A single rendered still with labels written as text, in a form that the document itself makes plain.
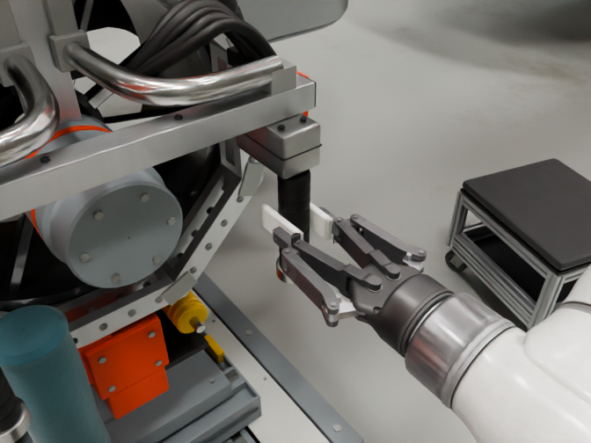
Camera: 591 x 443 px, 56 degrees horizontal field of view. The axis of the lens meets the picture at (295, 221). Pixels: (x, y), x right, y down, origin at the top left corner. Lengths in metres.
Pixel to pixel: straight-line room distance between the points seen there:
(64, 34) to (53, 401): 0.41
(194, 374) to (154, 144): 0.82
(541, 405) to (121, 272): 0.42
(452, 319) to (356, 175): 1.80
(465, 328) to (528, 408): 0.08
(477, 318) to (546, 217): 1.12
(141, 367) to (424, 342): 0.57
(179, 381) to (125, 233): 0.70
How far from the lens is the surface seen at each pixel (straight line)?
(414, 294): 0.50
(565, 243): 1.51
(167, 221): 0.61
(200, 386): 1.23
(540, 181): 1.73
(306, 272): 0.55
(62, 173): 0.48
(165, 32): 0.60
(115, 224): 0.58
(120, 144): 0.49
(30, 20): 0.65
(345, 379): 1.51
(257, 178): 0.85
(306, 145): 0.57
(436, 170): 2.34
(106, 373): 0.92
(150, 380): 0.98
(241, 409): 1.26
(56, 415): 0.75
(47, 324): 0.69
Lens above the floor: 1.21
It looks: 38 degrees down
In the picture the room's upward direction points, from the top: straight up
